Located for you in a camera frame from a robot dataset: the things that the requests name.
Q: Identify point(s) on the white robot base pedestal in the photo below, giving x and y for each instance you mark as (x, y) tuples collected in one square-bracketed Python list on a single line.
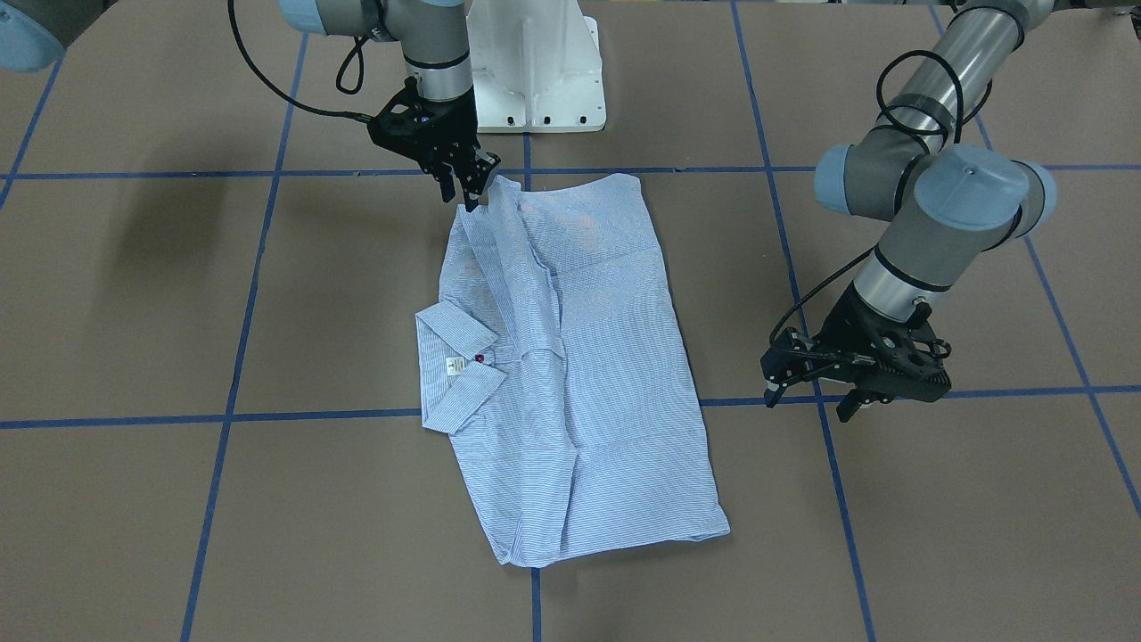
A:
[(537, 68)]

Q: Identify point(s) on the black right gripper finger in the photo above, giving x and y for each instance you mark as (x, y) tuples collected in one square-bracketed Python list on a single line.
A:
[(474, 183), (447, 184)]

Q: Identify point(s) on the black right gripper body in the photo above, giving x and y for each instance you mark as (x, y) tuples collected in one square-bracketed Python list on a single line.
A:
[(452, 127)]

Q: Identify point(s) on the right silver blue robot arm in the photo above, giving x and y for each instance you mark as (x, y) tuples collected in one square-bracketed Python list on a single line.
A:
[(433, 37)]

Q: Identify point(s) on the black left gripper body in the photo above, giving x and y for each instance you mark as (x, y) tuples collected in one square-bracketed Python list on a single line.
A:
[(844, 327)]

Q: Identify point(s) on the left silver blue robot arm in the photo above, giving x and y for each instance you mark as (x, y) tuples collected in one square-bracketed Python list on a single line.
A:
[(945, 202)]

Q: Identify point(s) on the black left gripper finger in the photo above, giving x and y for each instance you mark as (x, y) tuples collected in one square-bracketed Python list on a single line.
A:
[(774, 392), (854, 401)]

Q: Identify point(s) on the blue striped button shirt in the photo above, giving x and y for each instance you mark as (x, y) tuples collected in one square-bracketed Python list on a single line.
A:
[(554, 363)]

